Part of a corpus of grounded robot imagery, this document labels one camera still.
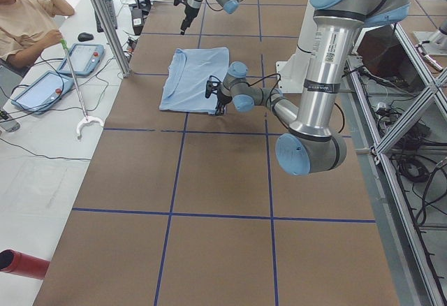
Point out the near blue teach pendant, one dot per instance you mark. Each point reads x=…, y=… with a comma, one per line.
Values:
x=42, y=94

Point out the seated person beige shirt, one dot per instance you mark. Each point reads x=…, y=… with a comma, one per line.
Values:
x=28, y=28

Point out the red cylinder tube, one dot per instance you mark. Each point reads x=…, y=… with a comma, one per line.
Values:
x=18, y=263

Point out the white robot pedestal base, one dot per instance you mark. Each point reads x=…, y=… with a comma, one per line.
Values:
x=293, y=72

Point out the aluminium frame post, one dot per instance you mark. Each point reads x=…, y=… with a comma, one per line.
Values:
x=112, y=37

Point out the brown wooden box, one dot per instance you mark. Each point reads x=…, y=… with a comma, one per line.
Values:
x=384, y=56

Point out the blue teach pendant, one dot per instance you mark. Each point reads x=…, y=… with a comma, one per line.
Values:
x=85, y=57
x=42, y=94

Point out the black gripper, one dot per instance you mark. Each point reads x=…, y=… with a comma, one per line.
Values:
x=188, y=12
x=222, y=98

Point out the light blue t-shirt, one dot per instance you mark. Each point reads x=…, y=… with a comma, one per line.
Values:
x=188, y=73

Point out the white reacher grabber stick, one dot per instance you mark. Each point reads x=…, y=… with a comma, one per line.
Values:
x=87, y=118

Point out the far blue teach pendant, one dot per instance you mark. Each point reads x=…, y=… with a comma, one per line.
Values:
x=85, y=57

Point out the black power adapter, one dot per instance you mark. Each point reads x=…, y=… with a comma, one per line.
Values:
x=137, y=21

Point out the black computer mouse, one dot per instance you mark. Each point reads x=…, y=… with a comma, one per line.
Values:
x=84, y=36

